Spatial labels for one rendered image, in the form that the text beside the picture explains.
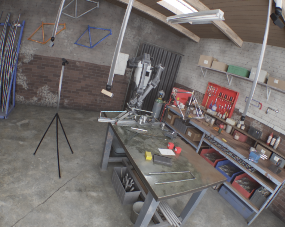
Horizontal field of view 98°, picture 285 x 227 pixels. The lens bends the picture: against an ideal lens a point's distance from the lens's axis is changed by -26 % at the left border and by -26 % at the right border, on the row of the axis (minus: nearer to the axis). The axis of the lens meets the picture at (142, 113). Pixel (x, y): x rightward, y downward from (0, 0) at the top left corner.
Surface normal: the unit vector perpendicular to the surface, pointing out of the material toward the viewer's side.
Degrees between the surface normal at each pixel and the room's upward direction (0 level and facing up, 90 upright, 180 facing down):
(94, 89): 90
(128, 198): 90
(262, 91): 90
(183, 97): 90
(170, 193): 0
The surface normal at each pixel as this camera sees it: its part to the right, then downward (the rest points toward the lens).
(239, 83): -0.88, -0.09
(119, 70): 0.41, 0.37
